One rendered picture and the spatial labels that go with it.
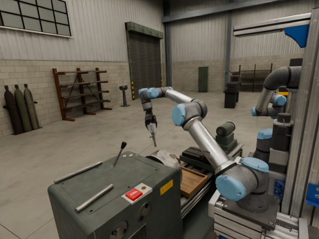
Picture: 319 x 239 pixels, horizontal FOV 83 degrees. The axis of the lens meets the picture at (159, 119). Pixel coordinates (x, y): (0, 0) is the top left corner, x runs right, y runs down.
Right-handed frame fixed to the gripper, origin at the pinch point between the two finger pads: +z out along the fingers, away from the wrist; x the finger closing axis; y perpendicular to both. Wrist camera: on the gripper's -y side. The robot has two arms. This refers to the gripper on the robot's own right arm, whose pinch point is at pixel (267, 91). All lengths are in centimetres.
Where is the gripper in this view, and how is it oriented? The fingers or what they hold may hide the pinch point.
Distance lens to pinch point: 196.2
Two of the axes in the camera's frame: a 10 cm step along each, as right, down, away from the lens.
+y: 1.8, 9.6, 2.3
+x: 9.5, -1.1, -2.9
